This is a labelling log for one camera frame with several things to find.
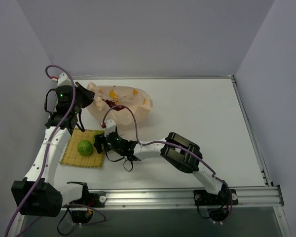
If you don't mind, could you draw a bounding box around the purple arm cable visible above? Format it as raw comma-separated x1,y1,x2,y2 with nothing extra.
3,64,77,237
102,105,234,220

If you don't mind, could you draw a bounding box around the green fake pear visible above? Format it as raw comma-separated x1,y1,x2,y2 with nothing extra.
92,130,104,143

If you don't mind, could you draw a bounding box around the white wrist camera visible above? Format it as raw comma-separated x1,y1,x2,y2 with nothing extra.
101,119,116,136
51,73,72,87

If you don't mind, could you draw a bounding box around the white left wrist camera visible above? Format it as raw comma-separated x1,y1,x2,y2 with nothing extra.
51,73,72,87

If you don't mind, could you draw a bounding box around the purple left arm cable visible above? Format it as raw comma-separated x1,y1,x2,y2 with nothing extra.
3,64,77,237

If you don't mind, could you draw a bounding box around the aluminium front rail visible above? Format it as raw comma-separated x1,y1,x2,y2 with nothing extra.
51,186,284,210

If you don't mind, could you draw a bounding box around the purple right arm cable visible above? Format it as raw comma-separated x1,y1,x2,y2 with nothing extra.
102,105,234,220

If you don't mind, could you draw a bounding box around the green fake cabbage ball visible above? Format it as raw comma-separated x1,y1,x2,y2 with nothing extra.
77,140,93,156

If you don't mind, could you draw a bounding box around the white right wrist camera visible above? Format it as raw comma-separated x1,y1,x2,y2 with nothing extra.
101,119,116,136

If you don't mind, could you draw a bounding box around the red fake grape bunch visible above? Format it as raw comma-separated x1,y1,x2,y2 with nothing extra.
102,99,124,111

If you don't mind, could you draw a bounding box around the translucent banana-print plastic bag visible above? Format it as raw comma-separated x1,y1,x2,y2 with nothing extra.
87,82,153,122

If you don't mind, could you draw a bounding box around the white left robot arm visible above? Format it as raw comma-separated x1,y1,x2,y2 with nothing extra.
11,82,95,217

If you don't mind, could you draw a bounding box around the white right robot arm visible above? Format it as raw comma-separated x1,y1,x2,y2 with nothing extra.
93,132,238,207

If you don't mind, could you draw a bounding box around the square bamboo mat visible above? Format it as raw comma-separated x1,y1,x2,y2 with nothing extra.
60,128,104,168

